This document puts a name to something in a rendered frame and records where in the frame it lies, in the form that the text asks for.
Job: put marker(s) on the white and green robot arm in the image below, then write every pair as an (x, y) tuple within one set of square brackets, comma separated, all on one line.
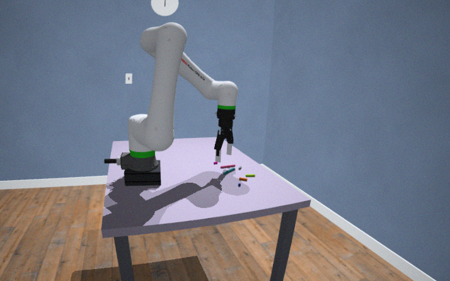
[(166, 44)]

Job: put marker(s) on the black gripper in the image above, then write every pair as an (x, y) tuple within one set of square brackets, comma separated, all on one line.
[(225, 132)]

